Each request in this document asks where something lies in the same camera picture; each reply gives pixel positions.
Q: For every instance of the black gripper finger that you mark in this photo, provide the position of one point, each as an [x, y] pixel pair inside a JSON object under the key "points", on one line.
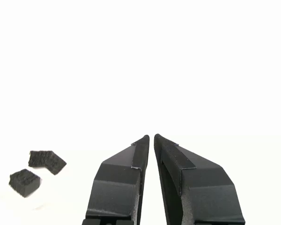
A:
{"points": [[201, 194], [114, 187]]}

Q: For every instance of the black foam cube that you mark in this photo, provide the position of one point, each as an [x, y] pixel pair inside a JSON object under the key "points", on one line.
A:
{"points": [[38, 158], [24, 184], [56, 165]]}

